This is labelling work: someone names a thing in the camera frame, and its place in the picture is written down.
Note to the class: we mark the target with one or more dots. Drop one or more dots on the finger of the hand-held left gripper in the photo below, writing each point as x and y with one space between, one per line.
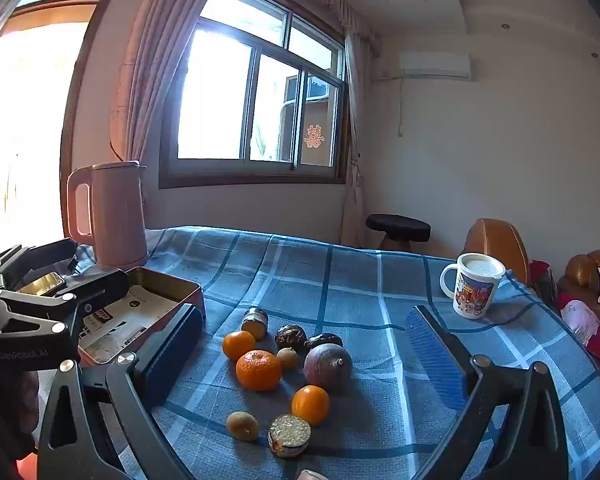
100 290
40 257

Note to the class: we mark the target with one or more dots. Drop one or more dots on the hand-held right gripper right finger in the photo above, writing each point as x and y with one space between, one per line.
430 355

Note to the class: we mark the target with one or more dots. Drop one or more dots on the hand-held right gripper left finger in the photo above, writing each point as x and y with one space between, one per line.
175 345

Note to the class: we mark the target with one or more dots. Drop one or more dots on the metal tin box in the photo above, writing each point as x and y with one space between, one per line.
155 276

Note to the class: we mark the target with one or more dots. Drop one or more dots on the small smooth orange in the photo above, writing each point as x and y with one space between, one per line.
239 345

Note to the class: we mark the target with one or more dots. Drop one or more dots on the brown cylindrical cake roll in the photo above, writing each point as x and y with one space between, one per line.
254 322

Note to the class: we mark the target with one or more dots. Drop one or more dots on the large mandarin orange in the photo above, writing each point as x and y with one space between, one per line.
258 371

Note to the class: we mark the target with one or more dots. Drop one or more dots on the purple passion fruit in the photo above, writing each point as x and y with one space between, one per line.
327 366

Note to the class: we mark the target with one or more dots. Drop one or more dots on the brown kiwi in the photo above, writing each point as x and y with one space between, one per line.
242 425

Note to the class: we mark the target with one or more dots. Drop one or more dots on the brown longan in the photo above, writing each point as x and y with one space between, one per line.
287 358

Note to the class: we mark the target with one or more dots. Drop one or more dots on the cracked dark water chestnut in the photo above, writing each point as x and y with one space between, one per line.
290 337

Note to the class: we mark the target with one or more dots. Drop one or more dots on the medium smooth orange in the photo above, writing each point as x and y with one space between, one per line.
310 404

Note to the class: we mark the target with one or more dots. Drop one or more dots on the speckled biscuit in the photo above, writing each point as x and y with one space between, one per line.
289 435

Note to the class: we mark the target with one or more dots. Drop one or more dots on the printed paper sheet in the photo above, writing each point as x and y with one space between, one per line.
130 310

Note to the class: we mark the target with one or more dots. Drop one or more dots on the white printed mug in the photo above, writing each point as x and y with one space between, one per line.
472 287

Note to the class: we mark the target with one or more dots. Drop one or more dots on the pink electric kettle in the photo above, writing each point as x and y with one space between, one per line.
115 210

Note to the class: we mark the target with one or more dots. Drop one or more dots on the blue plaid tablecloth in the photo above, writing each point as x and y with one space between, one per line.
330 285

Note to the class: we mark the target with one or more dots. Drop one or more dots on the brown leather armchair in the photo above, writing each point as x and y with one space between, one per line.
495 245

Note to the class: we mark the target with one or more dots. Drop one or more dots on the black round stool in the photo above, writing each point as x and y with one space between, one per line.
397 224

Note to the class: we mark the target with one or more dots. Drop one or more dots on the pale pink round object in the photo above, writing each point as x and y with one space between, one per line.
311 475

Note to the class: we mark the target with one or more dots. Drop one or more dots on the brown leather sofa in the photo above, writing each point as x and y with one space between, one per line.
582 270

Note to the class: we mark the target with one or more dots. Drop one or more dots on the long pink curtain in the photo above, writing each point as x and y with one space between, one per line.
140 70

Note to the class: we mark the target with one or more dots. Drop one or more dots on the narrow pink curtain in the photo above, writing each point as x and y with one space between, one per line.
355 135

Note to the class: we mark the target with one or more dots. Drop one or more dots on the white air conditioner pipe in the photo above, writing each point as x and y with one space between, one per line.
401 110

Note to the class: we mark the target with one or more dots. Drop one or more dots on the sliding glass window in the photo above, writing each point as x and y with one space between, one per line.
240 85

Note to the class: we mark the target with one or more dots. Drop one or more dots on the red paper window decoration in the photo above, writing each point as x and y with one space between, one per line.
312 136

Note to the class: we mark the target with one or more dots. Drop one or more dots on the white air conditioner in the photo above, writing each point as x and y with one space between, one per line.
434 65

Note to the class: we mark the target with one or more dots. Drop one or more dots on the wooden door frame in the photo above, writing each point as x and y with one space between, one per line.
77 110

